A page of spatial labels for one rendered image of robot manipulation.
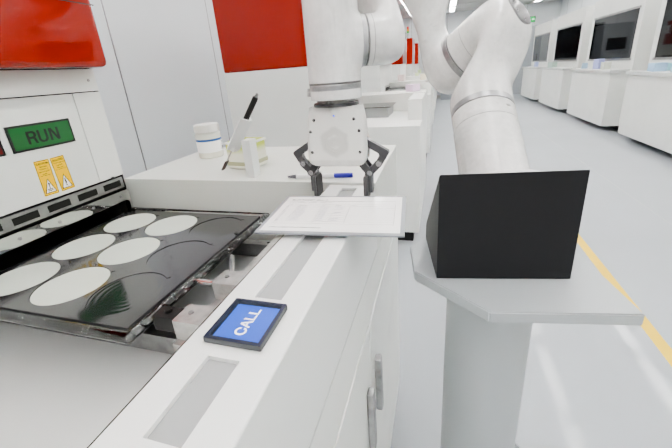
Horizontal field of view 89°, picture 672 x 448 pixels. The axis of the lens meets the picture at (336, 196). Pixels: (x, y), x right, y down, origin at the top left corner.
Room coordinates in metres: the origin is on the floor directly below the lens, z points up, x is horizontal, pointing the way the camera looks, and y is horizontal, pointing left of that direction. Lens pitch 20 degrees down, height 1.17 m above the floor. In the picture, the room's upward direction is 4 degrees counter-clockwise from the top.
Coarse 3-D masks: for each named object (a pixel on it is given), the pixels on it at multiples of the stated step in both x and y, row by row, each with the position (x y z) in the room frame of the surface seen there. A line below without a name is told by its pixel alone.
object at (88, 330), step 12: (0, 312) 0.40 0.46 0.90; (12, 312) 0.39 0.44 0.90; (24, 324) 0.38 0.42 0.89; (36, 324) 0.37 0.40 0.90; (48, 324) 0.37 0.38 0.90; (60, 324) 0.36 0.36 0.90; (72, 324) 0.36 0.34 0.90; (84, 324) 0.36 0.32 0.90; (96, 336) 0.34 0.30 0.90; (108, 336) 0.34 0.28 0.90; (120, 336) 0.33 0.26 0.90
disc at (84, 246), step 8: (80, 240) 0.62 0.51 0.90; (88, 240) 0.62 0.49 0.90; (96, 240) 0.61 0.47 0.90; (104, 240) 0.61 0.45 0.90; (112, 240) 0.61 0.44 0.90; (64, 248) 0.59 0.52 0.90; (72, 248) 0.59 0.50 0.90; (80, 248) 0.58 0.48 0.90; (88, 248) 0.58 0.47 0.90; (96, 248) 0.58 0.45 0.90; (56, 256) 0.56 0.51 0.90; (64, 256) 0.56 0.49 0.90; (72, 256) 0.55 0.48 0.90; (80, 256) 0.55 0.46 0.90
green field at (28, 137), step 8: (16, 128) 0.65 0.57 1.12; (24, 128) 0.66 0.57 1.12; (32, 128) 0.67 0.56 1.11; (40, 128) 0.69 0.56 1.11; (48, 128) 0.70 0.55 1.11; (56, 128) 0.71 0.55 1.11; (64, 128) 0.73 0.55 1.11; (16, 136) 0.64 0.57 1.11; (24, 136) 0.66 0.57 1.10; (32, 136) 0.67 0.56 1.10; (40, 136) 0.68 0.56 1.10; (48, 136) 0.69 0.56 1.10; (56, 136) 0.71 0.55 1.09; (64, 136) 0.72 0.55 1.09; (72, 136) 0.74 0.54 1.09; (16, 144) 0.64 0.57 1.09; (24, 144) 0.65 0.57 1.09; (32, 144) 0.66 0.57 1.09; (40, 144) 0.68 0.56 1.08; (48, 144) 0.69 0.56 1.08
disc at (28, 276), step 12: (36, 264) 0.53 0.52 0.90; (48, 264) 0.53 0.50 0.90; (0, 276) 0.50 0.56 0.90; (12, 276) 0.50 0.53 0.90; (24, 276) 0.49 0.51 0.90; (36, 276) 0.49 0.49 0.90; (48, 276) 0.49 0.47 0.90; (0, 288) 0.46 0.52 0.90; (12, 288) 0.46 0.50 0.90; (24, 288) 0.46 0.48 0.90
